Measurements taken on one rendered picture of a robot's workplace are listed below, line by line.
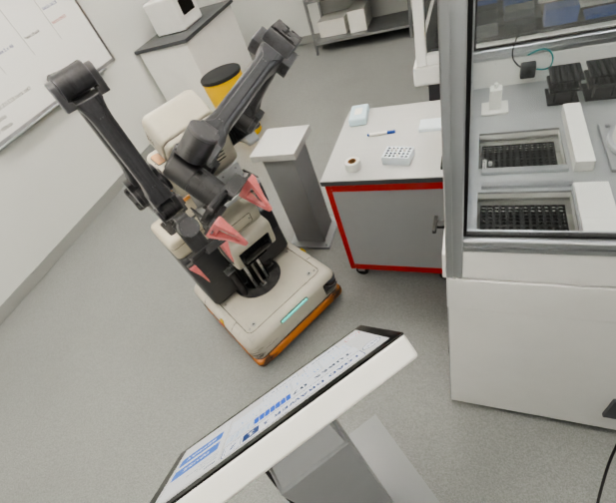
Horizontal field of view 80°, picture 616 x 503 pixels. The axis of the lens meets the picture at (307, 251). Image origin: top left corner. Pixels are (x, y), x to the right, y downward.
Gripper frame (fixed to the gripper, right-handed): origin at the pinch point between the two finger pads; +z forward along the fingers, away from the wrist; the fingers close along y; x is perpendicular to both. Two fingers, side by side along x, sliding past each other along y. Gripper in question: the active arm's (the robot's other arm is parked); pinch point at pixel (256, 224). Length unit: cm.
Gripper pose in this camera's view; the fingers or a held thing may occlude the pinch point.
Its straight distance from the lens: 74.8
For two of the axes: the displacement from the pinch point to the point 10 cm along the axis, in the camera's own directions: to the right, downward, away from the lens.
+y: 4.3, -7.5, 5.1
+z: 7.9, 5.8, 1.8
